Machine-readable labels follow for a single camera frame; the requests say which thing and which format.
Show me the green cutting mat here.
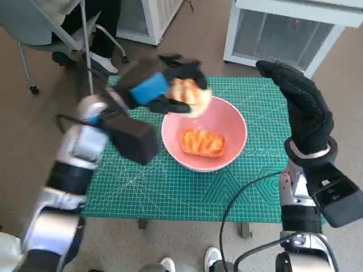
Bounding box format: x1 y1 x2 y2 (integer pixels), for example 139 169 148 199
85 75 327 223

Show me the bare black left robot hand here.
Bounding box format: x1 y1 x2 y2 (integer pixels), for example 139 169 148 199
117 53 209 116

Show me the white cloth cover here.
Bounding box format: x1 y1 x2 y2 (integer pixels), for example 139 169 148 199
0 232 23 272

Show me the grey table leg bracket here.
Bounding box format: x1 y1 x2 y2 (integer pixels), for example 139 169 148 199
240 222 253 240

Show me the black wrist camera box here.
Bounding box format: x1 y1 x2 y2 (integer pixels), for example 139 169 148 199
302 163 363 229
100 90 161 167

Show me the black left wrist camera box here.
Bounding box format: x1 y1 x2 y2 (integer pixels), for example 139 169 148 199
100 90 161 167

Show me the grey office chair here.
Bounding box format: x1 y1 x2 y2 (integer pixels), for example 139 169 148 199
0 0 128 96

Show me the pink bowl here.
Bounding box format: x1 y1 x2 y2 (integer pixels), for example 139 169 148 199
161 95 248 173

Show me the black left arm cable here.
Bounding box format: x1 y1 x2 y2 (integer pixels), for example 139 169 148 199
56 114 103 134

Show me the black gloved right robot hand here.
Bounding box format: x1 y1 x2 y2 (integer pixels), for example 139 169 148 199
255 59 335 156

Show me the black looped right arm cable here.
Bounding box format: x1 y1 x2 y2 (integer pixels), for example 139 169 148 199
234 236 338 272

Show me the standing person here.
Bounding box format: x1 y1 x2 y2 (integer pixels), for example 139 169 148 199
140 246 236 272

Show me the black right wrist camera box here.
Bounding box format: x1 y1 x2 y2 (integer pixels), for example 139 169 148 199
302 163 363 229

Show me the small white mesh cabinet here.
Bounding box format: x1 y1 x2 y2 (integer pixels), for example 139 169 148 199
116 0 185 46

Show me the large white mesh cabinet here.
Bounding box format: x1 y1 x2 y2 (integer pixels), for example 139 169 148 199
223 0 363 79

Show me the round toy bread bun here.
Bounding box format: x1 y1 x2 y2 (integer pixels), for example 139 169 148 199
167 78 212 117

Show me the toy bread loaf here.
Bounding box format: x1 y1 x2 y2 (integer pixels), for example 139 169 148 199
181 127 226 157

